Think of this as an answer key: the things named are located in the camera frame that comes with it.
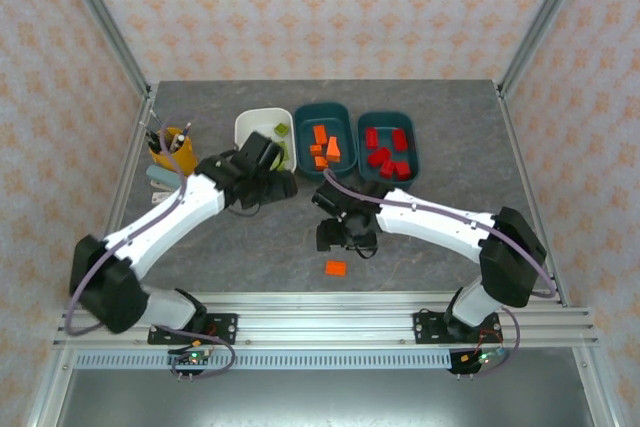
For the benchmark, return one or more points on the right controller board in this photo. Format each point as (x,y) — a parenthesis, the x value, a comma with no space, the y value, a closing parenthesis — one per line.
(482,358)

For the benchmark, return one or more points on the yellow pen cup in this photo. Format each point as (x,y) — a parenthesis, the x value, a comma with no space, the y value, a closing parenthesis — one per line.
(187,157)

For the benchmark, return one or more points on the small orange lego brick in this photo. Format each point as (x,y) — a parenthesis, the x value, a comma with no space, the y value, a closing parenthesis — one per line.
(315,149)
(321,163)

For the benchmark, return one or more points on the long red lego brick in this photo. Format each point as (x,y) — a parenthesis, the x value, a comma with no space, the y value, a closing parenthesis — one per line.
(399,139)
(371,138)

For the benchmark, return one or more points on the teal bin with orange bricks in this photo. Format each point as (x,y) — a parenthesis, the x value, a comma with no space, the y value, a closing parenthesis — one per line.
(305,122)

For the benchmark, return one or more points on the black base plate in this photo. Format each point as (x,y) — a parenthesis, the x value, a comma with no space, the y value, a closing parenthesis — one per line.
(225,327)
(425,327)

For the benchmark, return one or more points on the grey metal sheet panel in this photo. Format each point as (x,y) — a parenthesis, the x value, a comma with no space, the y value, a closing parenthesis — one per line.
(325,397)

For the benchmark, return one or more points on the white plastic bin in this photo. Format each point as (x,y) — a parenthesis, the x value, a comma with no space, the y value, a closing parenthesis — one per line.
(255,122)

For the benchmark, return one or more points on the teal bin with red bricks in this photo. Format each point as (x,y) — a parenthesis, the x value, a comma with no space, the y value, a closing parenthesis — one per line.
(385,122)

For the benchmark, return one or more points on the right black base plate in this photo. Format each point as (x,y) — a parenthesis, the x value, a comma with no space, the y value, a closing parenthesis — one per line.
(425,327)

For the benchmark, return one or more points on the small green lego brick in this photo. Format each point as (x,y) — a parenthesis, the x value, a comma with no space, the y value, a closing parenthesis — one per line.
(282,129)

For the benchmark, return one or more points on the small red lego brick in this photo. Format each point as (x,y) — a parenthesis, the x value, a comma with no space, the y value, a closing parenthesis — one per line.
(402,169)
(387,168)
(380,156)

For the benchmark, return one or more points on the right aluminium upright post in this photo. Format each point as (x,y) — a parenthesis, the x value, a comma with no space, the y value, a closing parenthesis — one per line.
(541,22)

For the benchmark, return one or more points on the white marker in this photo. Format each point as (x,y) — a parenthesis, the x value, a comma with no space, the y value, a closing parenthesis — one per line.
(175,141)

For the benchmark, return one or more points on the medium orange lego brick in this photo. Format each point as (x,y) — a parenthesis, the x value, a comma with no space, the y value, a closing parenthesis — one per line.
(333,149)
(335,268)

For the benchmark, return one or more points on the left controller board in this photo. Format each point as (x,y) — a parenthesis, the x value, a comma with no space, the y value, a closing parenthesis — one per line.
(192,358)

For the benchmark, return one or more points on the black marker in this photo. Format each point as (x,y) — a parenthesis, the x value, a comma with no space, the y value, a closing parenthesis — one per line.
(154,140)

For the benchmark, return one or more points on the thin metal rod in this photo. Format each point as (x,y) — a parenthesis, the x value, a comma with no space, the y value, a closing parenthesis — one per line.
(158,121)

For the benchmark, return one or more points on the light blue stapler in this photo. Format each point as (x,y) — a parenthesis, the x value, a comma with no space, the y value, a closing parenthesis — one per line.
(160,174)

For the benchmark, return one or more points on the aluminium mounting rail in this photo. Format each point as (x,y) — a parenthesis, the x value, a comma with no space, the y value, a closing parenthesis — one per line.
(325,322)

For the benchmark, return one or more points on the aluminium upright post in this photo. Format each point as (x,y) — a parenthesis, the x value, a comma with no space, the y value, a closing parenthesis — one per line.
(106,22)
(541,22)

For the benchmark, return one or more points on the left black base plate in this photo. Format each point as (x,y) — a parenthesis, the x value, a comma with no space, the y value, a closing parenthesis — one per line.
(225,327)

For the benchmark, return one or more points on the blue capped pen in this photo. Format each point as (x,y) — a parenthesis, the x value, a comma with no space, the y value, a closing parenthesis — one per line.
(186,130)

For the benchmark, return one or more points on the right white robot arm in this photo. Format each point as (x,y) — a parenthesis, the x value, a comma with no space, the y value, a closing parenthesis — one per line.
(430,227)

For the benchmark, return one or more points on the right aluminium table rail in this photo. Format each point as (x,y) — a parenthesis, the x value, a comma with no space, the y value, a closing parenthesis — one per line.
(534,197)

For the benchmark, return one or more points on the long green lego brick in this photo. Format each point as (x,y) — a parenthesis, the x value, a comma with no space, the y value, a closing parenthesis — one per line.
(285,154)

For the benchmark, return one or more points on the controller board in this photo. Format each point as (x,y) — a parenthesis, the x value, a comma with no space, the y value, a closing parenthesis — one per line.
(192,358)
(482,358)

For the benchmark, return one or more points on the left aluminium table rail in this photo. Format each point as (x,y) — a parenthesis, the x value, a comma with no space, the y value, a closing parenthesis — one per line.
(119,197)

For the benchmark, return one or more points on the long orange lego brick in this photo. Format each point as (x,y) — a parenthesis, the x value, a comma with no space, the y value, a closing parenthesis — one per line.
(320,134)

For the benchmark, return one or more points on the left aluminium upright post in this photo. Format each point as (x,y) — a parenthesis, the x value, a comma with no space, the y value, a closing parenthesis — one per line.
(106,22)

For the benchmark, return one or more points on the aluminium table rail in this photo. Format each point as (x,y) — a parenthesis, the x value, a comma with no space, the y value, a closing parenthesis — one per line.
(119,197)
(534,197)

